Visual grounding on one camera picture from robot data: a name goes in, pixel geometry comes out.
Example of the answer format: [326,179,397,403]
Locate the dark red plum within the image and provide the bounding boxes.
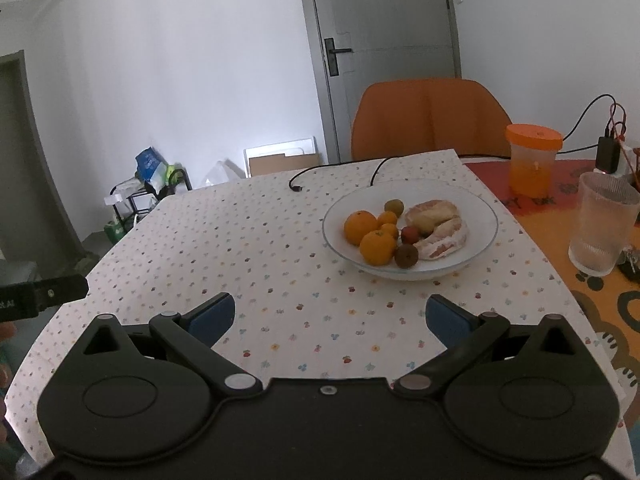
[400,226,421,245]
[394,244,420,269]

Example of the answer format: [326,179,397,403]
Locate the peeled pomelo piece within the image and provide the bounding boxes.
[414,217,469,261]
[405,200,459,226]

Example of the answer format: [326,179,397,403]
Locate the small kumquat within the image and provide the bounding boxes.
[380,223,399,240]
[378,210,398,226]

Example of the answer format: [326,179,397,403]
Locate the green kiwi fruit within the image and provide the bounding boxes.
[384,200,405,217]

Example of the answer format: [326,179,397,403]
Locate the large orange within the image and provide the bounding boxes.
[343,210,378,247]

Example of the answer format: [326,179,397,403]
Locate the person's left hand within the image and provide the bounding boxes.
[0,322,16,443]

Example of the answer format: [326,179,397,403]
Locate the olive green side door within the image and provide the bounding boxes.
[1,51,85,278]

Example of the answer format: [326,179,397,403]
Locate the dotted white tablecloth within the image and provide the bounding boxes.
[6,151,624,464]

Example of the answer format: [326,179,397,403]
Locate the white ceramic plate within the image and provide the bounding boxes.
[322,180,498,282]

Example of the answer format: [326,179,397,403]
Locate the black metal storage rack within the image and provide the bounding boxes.
[104,166,192,245]

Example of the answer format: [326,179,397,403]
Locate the orange cartoon table mat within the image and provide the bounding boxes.
[468,159,639,425]

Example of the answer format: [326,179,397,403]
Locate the white plastic bag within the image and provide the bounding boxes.
[201,159,246,188]

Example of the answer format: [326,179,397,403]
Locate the blue plastic bag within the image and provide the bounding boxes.
[136,146,168,186]

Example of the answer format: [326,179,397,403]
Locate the clear textured plastic cup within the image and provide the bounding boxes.
[568,172,639,278]

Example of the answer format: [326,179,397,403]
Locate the orange lidded plastic jar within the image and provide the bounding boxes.
[506,124,563,200]

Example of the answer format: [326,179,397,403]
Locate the cardboard and white board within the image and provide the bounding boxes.
[244,138,320,177]

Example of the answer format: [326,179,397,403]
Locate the orange chair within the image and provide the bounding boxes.
[350,78,511,160]

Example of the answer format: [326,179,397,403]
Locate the black power adapter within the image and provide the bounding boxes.
[596,136,620,174]

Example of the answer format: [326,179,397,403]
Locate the black usb cable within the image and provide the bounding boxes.
[287,155,402,193]

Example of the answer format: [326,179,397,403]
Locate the grey door with handle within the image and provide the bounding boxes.
[302,0,461,162]

